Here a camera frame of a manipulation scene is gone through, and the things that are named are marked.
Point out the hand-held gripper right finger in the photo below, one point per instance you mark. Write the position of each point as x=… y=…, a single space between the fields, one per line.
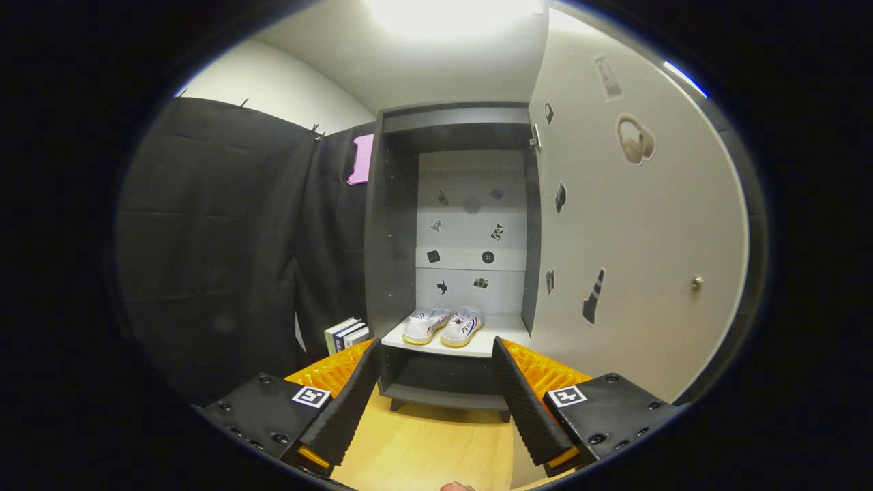
x=522 y=409

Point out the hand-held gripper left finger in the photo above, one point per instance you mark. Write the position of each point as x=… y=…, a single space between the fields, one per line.
x=351 y=409

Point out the white canvas shoe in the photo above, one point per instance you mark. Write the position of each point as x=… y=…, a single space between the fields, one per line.
x=423 y=327
x=464 y=331

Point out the light grey shoe cabinet door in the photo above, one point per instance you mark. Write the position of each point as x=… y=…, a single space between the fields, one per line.
x=648 y=225

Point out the light grey cabinet shelf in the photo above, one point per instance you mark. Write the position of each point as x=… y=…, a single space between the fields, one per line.
x=491 y=341

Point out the dark blue spine book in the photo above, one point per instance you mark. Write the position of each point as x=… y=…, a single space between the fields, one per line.
x=339 y=341

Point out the green spine book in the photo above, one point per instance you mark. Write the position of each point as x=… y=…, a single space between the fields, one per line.
x=329 y=341

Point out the white spine book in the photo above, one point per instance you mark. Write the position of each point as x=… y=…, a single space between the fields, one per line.
x=356 y=335

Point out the black backdrop cloth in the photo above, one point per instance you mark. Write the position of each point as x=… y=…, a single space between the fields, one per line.
x=218 y=239

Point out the large ceiling light panel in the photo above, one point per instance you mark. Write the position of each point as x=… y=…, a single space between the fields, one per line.
x=457 y=13

